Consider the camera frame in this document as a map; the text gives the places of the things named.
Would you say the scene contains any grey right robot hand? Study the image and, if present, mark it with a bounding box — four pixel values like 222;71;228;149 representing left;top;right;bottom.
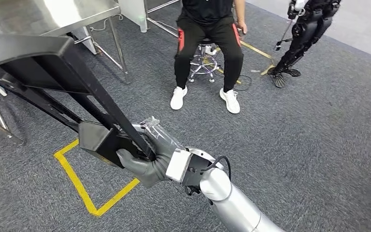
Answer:
116;116;186;188

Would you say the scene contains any person's left hand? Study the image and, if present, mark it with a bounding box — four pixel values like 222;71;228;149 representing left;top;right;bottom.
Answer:
236;20;248;35

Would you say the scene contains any black plastic frame part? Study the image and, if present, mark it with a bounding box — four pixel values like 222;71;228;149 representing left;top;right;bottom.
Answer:
0;33;157;169

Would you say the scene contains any stainless steel workbench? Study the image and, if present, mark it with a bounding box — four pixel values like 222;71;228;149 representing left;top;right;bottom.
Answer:
0;0;132;146

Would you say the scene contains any yellow floor tape square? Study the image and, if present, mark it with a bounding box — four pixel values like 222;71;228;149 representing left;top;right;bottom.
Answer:
203;40;276;85
53;139;141;218

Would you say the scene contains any chrome stool with casters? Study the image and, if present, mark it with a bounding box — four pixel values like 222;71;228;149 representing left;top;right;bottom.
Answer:
188;38;221;84

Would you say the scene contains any person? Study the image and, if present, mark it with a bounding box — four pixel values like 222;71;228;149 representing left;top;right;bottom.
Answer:
170;0;248;115

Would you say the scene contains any black humanoid robot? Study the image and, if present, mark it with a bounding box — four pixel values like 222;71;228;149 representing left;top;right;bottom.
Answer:
267;0;343;89

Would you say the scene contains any stainless steel table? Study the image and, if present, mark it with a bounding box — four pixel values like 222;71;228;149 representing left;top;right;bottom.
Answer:
144;0;182;38

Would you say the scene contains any white desk panel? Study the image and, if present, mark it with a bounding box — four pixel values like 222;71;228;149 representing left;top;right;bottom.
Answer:
117;0;149;33

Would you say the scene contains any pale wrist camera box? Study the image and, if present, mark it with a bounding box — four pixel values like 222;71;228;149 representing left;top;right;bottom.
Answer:
165;147;193;184

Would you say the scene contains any black floor cable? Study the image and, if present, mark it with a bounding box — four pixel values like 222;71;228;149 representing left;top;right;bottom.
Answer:
214;69;253;92

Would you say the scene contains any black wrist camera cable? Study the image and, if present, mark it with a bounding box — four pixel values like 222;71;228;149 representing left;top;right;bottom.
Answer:
201;156;232;182

